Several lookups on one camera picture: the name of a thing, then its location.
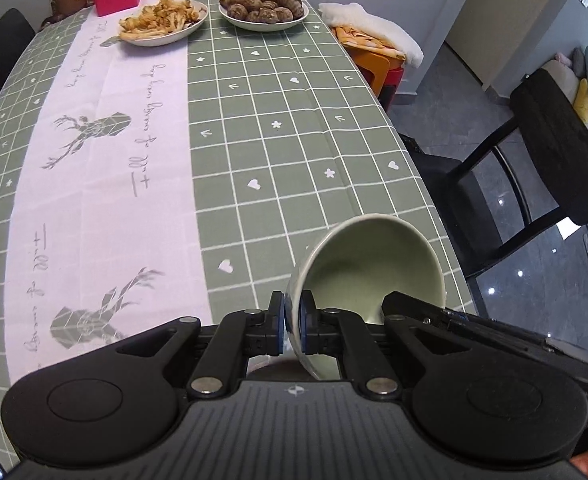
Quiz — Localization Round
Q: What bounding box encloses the yellow pillow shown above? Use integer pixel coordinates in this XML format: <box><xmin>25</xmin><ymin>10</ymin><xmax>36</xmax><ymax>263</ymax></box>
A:
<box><xmin>572</xmin><ymin>78</ymin><xmax>588</xmax><ymax>124</ymax></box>

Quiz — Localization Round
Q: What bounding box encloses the green ceramic bowl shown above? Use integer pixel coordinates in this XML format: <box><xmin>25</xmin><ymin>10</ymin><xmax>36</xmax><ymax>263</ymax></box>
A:
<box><xmin>285</xmin><ymin>214</ymin><xmax>447</xmax><ymax>381</ymax></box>

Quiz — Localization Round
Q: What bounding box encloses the white plate with fries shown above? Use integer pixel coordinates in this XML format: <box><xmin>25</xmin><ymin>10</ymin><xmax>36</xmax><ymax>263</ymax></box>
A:
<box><xmin>119</xmin><ymin>0</ymin><xmax>209</xmax><ymax>47</ymax></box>

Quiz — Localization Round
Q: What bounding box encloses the white deer print runner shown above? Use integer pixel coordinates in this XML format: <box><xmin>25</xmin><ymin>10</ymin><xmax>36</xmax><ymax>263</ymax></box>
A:
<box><xmin>4</xmin><ymin>12</ymin><xmax>215</xmax><ymax>376</ymax></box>

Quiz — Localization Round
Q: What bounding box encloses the pile of fries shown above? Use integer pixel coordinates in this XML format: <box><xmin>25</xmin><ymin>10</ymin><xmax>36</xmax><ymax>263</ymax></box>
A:
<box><xmin>119</xmin><ymin>0</ymin><xmax>202</xmax><ymax>38</ymax></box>

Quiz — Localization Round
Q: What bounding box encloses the orange patterned cloth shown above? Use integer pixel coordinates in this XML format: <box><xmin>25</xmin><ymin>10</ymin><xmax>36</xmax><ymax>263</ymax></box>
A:
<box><xmin>334</xmin><ymin>25</ymin><xmax>405</xmax><ymax>59</ymax></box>

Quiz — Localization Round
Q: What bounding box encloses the red stool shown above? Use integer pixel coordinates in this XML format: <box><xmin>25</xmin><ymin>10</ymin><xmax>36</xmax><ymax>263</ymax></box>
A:
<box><xmin>374</xmin><ymin>67</ymin><xmax>405</xmax><ymax>111</ymax></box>

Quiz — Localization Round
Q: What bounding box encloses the orange stool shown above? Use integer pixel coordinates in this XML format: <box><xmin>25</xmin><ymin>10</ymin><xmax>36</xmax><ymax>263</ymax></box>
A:
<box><xmin>349</xmin><ymin>46</ymin><xmax>395</xmax><ymax>97</ymax></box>

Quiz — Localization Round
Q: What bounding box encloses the white fluffy towel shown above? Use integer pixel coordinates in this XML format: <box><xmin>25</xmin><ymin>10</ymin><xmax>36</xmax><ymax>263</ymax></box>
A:
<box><xmin>319</xmin><ymin>2</ymin><xmax>425</xmax><ymax>67</ymax></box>

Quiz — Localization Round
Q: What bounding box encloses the pile of brown taros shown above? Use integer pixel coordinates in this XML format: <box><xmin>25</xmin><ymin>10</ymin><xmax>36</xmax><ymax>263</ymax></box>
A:
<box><xmin>221</xmin><ymin>0</ymin><xmax>305</xmax><ymax>23</ymax></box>

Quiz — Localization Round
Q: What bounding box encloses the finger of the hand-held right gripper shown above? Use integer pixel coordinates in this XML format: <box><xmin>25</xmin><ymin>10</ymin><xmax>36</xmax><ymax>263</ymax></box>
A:
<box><xmin>383</xmin><ymin>291</ymin><xmax>454</xmax><ymax>324</ymax></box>

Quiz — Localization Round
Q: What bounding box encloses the white plate with taros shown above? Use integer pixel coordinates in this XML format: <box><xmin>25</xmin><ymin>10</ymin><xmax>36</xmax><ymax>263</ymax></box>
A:
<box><xmin>219</xmin><ymin>0</ymin><xmax>309</xmax><ymax>34</ymax></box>

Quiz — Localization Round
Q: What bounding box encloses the beige sofa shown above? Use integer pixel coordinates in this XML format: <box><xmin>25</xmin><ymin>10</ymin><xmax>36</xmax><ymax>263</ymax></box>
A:
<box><xmin>538</xmin><ymin>45</ymin><xmax>588</xmax><ymax>161</ymax></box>

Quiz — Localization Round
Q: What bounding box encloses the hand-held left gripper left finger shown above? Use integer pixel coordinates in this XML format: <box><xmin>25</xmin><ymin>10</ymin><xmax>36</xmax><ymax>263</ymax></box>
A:
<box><xmin>114</xmin><ymin>290</ymin><xmax>285</xmax><ymax>396</ymax></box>

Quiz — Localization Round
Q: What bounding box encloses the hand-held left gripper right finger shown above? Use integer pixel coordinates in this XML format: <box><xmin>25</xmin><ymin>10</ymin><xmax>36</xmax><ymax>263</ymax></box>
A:
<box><xmin>299</xmin><ymin>294</ymin><xmax>474</xmax><ymax>395</ymax></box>

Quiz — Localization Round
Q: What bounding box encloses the white paper sheet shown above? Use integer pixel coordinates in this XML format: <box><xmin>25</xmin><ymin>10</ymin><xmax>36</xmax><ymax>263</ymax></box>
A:
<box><xmin>556</xmin><ymin>217</ymin><xmax>582</xmax><ymax>241</ymax></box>

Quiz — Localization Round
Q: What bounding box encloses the green checked tablecloth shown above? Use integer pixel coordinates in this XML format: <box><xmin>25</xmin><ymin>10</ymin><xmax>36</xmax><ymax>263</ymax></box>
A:
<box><xmin>0</xmin><ymin>0</ymin><xmax>479</xmax><ymax>466</ymax></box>

